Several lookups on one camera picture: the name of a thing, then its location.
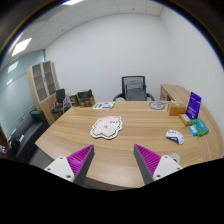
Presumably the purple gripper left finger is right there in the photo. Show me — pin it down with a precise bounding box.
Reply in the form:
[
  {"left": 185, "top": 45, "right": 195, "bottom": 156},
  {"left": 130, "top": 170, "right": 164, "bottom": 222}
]
[{"left": 45, "top": 145, "right": 95, "bottom": 184}]

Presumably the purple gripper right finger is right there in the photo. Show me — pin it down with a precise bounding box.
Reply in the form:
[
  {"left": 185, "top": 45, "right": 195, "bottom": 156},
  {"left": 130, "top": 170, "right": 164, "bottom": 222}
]
[{"left": 134, "top": 144, "right": 182, "bottom": 185}]

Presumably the white computer mouse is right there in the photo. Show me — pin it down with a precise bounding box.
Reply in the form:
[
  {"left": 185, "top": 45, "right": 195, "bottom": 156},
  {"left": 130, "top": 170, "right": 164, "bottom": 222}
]
[{"left": 166, "top": 130, "right": 184, "bottom": 144}]

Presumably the pink cartoon mouse pad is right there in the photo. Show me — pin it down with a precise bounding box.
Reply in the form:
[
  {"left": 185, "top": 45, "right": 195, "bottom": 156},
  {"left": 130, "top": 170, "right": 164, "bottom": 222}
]
[{"left": 90, "top": 116, "right": 123, "bottom": 140}]

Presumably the blue small packet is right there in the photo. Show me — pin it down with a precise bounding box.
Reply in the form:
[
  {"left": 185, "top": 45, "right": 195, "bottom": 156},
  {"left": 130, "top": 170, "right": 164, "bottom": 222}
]
[{"left": 189, "top": 125, "right": 198, "bottom": 136}]

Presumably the black leather sofa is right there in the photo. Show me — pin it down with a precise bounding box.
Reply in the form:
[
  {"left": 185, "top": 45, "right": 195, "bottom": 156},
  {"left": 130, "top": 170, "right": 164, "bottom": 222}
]
[{"left": 9, "top": 111, "right": 49, "bottom": 163}]

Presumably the yellow small box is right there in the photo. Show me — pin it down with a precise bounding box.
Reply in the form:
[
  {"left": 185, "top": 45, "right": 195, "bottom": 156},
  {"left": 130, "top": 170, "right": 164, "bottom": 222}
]
[{"left": 179, "top": 114, "right": 192, "bottom": 126}]

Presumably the brown wooden box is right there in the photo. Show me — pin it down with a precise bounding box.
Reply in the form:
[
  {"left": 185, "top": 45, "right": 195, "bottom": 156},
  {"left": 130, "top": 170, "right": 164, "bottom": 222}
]
[{"left": 167, "top": 103, "right": 186, "bottom": 116}]

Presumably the green snack packet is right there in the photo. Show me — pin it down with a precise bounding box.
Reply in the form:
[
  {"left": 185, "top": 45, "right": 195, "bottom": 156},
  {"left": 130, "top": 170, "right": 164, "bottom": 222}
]
[{"left": 192, "top": 119, "right": 209, "bottom": 136}]

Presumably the white green paper sheet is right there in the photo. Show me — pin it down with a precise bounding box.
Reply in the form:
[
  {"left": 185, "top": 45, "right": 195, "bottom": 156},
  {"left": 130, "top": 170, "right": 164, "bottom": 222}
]
[{"left": 93, "top": 102, "right": 115, "bottom": 109}]

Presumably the cardboard boxes stack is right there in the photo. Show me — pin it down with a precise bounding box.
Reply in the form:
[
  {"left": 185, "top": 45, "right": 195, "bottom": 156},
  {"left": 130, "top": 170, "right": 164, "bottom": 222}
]
[{"left": 69, "top": 89, "right": 95, "bottom": 107}]

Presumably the purple standing sign card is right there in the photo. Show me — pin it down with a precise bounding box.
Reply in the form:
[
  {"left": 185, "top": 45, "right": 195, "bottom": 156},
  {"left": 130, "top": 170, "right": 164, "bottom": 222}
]
[{"left": 185, "top": 92, "right": 201, "bottom": 120}]

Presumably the black side chair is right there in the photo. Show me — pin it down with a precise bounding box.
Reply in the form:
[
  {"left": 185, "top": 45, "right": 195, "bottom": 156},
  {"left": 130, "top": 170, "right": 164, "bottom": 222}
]
[{"left": 51, "top": 88, "right": 70, "bottom": 114}]

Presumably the grey mesh office chair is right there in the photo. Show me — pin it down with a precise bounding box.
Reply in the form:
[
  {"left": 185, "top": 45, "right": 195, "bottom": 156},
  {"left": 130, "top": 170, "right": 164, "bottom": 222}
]
[{"left": 113, "top": 76, "right": 154, "bottom": 101}]

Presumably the wooden glass-door cabinet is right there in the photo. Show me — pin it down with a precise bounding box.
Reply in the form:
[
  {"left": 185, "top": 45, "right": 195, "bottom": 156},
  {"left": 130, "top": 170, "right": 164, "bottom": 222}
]
[{"left": 27, "top": 61, "right": 58, "bottom": 124}]

